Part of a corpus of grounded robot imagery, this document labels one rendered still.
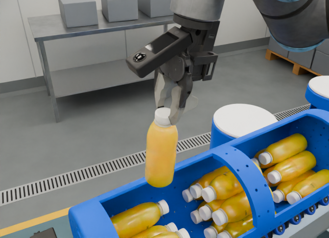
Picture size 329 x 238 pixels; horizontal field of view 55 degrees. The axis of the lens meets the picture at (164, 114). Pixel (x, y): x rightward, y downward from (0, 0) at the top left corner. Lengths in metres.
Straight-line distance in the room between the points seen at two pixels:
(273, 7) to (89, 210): 0.55
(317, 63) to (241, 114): 2.94
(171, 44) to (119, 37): 3.60
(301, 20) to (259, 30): 4.73
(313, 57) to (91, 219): 3.90
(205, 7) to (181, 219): 0.70
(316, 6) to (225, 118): 0.94
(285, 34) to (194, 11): 0.15
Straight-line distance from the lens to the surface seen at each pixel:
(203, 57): 0.59
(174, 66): 0.58
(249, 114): 1.46
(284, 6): 0.50
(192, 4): 0.54
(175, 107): 0.60
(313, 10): 0.54
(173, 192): 1.03
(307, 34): 0.56
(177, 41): 0.55
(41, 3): 3.86
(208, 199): 0.89
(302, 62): 4.47
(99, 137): 3.08
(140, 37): 4.23
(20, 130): 3.41
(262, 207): 0.88
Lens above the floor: 1.79
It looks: 32 degrees down
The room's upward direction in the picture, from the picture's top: straight up
